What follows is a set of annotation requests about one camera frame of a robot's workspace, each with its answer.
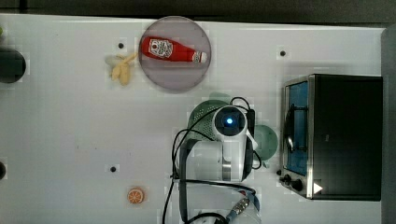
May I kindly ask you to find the green plastic strainer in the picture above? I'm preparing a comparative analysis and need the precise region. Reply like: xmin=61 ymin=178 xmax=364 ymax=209
xmin=187 ymin=92 xmax=232 ymax=141

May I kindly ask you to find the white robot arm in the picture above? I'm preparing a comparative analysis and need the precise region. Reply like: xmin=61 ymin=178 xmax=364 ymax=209
xmin=176 ymin=105 xmax=258 ymax=224

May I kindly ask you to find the purple round plate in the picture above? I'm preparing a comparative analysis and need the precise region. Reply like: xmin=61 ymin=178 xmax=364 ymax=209
xmin=138 ymin=16 xmax=211 ymax=91

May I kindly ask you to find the green round plate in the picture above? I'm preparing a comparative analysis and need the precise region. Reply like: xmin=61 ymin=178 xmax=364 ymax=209
xmin=254 ymin=125 xmax=278 ymax=161

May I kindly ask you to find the red ketchup bottle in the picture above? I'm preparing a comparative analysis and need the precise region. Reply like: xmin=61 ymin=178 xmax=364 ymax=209
xmin=140 ymin=36 xmax=208 ymax=63

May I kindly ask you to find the peeled banana toy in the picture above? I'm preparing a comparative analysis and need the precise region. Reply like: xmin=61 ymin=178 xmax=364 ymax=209
xmin=105 ymin=52 xmax=138 ymax=86

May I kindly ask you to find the blue bowl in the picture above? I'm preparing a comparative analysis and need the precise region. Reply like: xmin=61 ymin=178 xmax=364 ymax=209
xmin=247 ymin=191 xmax=261 ymax=212

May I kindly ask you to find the orange slice toy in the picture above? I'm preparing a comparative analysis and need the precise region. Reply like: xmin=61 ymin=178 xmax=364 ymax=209
xmin=127 ymin=187 xmax=145 ymax=204

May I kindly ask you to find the black toaster oven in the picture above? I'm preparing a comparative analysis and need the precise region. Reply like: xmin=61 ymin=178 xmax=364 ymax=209
xmin=277 ymin=74 xmax=383 ymax=202

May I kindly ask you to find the black round object at edge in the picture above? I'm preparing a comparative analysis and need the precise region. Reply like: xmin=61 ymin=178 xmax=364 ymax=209
xmin=0 ymin=48 xmax=26 ymax=83

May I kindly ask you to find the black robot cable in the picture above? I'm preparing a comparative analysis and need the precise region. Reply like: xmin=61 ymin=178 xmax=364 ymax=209
xmin=162 ymin=96 xmax=263 ymax=224

